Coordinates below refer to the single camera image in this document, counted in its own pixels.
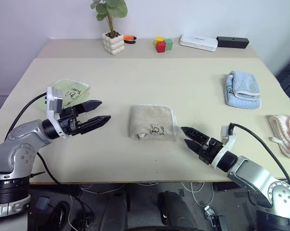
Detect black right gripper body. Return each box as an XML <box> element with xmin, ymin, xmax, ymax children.
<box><xmin>198</xmin><ymin>139</ymin><xmax>224</xmax><ymax>166</ymax></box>

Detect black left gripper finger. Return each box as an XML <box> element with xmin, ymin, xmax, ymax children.
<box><xmin>81</xmin><ymin>115</ymin><xmax>112</xmax><ymax>134</ymax></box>
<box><xmin>74</xmin><ymin>100</ymin><xmax>103</xmax><ymax>114</ymax></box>

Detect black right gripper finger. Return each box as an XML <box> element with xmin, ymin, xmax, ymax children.
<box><xmin>184</xmin><ymin>139</ymin><xmax>203</xmax><ymax>155</ymax></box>
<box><xmin>180</xmin><ymin>126</ymin><xmax>211</xmax><ymax>144</ymax></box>

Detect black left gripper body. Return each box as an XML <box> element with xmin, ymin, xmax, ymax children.
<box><xmin>58</xmin><ymin>107</ymin><xmax>89</xmax><ymax>136</ymax></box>

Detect beige towel with white edging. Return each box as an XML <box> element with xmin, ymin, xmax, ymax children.
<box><xmin>128</xmin><ymin>104</ymin><xmax>182</xmax><ymax>143</ymax></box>

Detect green towel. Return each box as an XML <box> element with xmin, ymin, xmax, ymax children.
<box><xmin>36</xmin><ymin>78</ymin><xmax>91</xmax><ymax>114</ymax></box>

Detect light blue towel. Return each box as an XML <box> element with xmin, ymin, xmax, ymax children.
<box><xmin>225</xmin><ymin>70</ymin><xmax>262</xmax><ymax>110</ymax></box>

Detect pink towel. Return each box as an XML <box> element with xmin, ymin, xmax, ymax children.
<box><xmin>268</xmin><ymin>115</ymin><xmax>290</xmax><ymax>161</ymax></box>

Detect small metal clamp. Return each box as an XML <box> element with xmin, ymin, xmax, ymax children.
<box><xmin>203</xmin><ymin>205</ymin><xmax>215</xmax><ymax>220</ymax></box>

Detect white bubble plant pot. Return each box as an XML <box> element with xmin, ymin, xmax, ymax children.
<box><xmin>102</xmin><ymin>32</ymin><xmax>125</xmax><ymax>56</ymax></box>

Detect dark rounded shape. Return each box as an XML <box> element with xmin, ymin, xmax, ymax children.
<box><xmin>158</xmin><ymin>190</ymin><xmax>191</xmax><ymax>227</ymax></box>

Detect black floor plate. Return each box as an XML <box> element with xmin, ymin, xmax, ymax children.
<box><xmin>210</xmin><ymin>215</ymin><xmax>229</xmax><ymax>231</ymax></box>

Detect small blue block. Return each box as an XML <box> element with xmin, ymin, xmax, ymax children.
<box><xmin>37</xmin><ymin>197</ymin><xmax>50</xmax><ymax>210</ymax></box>

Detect white flat box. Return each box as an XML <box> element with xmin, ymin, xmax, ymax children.
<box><xmin>179</xmin><ymin>34</ymin><xmax>219</xmax><ymax>52</ymax></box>

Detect green leafy plant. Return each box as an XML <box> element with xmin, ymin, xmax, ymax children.
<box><xmin>90</xmin><ymin>0</ymin><xmax>129</xmax><ymax>37</ymax></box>

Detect black rectangular box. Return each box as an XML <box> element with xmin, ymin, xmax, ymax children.
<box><xmin>216</xmin><ymin>36</ymin><xmax>250</xmax><ymax>50</ymax></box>

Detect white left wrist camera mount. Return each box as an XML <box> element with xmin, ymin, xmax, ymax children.
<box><xmin>45</xmin><ymin>86</ymin><xmax>70</xmax><ymax>139</ymax></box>

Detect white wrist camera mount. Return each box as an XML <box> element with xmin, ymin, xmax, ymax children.
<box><xmin>211</xmin><ymin>125</ymin><xmax>238</xmax><ymax>169</ymax></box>
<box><xmin>45</xmin><ymin>86</ymin><xmax>70</xmax><ymax>139</ymax></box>

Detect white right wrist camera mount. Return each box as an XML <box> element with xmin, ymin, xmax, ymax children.
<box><xmin>211</xmin><ymin>125</ymin><xmax>238</xmax><ymax>169</ymax></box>

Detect white floor cable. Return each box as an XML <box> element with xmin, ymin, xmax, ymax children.
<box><xmin>180</xmin><ymin>181</ymin><xmax>214</xmax><ymax>207</ymax></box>
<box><xmin>79</xmin><ymin>182</ymin><xmax>126</xmax><ymax>195</ymax></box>

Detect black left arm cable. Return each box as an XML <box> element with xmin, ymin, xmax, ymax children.
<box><xmin>4</xmin><ymin>93</ymin><xmax>63</xmax><ymax>185</ymax></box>

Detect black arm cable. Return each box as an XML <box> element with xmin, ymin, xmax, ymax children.
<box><xmin>228</xmin><ymin>123</ymin><xmax>290</xmax><ymax>187</ymax></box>
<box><xmin>4</xmin><ymin>93</ymin><xmax>63</xmax><ymax>185</ymax></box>

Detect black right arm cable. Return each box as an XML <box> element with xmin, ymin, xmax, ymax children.
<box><xmin>228</xmin><ymin>123</ymin><xmax>290</xmax><ymax>187</ymax></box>

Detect orange handled pliers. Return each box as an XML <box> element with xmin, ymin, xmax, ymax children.
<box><xmin>123</xmin><ymin>35</ymin><xmax>138</xmax><ymax>45</ymax></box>

